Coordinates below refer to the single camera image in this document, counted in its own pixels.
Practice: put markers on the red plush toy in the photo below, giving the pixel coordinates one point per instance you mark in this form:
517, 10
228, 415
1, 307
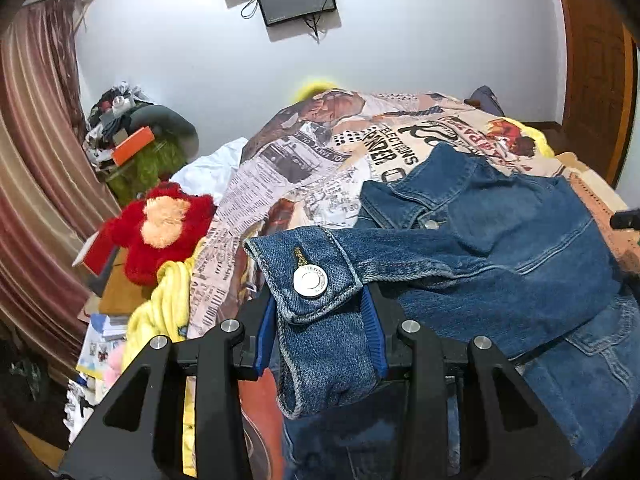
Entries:
165, 240

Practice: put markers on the grey cushion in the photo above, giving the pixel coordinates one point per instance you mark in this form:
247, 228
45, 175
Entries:
170, 122

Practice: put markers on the green patterned table cloth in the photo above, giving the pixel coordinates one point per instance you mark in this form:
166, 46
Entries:
150, 175

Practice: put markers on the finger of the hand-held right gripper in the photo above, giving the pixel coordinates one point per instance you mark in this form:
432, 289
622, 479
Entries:
627, 220

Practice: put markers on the orange box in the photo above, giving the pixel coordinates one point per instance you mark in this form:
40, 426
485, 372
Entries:
132, 146

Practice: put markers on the striped red beige curtain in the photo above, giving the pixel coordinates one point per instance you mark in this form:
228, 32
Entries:
30, 160

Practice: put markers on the pink plush toy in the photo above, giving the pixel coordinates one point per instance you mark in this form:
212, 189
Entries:
114, 365

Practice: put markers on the pile of printed booklets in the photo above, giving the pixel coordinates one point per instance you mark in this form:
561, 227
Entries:
102, 340

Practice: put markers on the white cloth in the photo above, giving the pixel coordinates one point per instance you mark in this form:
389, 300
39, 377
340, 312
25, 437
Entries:
210, 175

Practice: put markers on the grey blue backpack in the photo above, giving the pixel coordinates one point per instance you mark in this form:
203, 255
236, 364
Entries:
485, 100

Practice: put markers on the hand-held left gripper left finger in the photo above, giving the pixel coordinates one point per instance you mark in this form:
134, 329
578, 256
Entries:
264, 332

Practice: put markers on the newspaper printed blanket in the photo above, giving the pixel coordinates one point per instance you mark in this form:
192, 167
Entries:
310, 170

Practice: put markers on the yellow bed sheet edge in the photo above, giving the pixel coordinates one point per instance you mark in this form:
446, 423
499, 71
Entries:
537, 140

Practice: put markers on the pile of clutter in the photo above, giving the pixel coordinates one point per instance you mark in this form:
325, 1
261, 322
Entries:
107, 115

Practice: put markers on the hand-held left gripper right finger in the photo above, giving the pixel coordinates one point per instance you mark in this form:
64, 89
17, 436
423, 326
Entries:
376, 332

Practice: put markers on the brown wooden door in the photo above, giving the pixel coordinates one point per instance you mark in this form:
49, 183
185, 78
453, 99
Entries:
595, 60

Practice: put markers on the blue denim jacket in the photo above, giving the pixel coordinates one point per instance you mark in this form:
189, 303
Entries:
500, 260

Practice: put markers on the yellow fleece cloth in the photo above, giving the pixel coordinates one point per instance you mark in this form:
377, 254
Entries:
160, 305

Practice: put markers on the red white box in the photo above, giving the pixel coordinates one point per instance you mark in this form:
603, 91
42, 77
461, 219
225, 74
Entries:
97, 255

